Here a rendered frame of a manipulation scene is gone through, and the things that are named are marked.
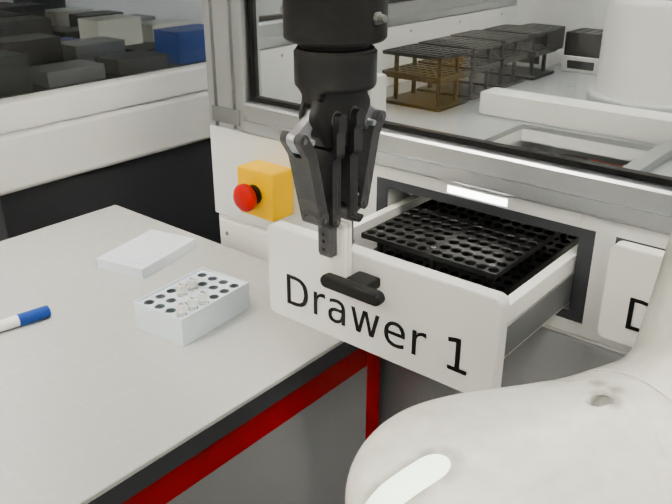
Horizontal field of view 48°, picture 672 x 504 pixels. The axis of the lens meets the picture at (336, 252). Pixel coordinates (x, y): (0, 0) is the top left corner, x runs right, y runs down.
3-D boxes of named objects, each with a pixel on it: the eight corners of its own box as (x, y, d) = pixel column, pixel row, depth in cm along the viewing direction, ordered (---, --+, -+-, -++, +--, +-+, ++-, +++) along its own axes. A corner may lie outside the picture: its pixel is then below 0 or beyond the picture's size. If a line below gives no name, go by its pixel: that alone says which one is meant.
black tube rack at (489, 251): (490, 328, 80) (495, 274, 78) (360, 281, 91) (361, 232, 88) (576, 261, 96) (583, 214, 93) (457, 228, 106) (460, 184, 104)
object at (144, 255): (143, 279, 108) (142, 269, 108) (97, 267, 112) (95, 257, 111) (196, 247, 119) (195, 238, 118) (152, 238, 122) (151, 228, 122)
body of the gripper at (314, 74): (333, 34, 72) (334, 128, 76) (271, 45, 66) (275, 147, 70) (397, 41, 68) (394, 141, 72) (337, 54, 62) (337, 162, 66)
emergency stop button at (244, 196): (250, 216, 105) (249, 189, 104) (230, 209, 107) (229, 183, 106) (265, 210, 107) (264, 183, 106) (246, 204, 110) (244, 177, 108)
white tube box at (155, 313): (183, 347, 91) (181, 320, 90) (136, 327, 96) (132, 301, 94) (250, 307, 101) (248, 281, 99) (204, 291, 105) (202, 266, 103)
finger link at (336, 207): (349, 112, 68) (339, 115, 67) (346, 228, 72) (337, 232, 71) (316, 106, 70) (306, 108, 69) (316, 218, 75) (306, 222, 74)
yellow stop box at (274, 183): (270, 224, 106) (268, 176, 104) (235, 213, 111) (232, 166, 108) (294, 214, 110) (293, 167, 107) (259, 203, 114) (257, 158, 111)
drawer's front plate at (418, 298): (491, 405, 71) (501, 301, 66) (270, 310, 88) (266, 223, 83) (500, 396, 72) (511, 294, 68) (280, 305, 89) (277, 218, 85)
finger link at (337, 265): (347, 222, 73) (342, 225, 72) (347, 287, 76) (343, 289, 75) (324, 215, 75) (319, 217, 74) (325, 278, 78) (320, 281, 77)
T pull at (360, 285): (378, 309, 71) (378, 296, 71) (318, 286, 76) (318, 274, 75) (400, 295, 74) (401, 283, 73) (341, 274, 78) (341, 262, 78)
